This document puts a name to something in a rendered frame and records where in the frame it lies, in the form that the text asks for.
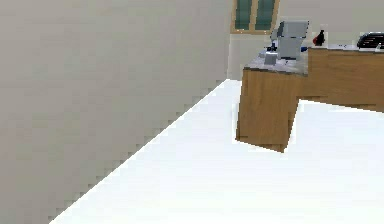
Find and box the wooden kitchen counter cabinet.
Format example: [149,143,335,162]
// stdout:
[235,46,384,154]

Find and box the small grey cup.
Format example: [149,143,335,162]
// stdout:
[264,51,278,66]

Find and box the grey coffee machine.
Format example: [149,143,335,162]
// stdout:
[270,20,310,61]

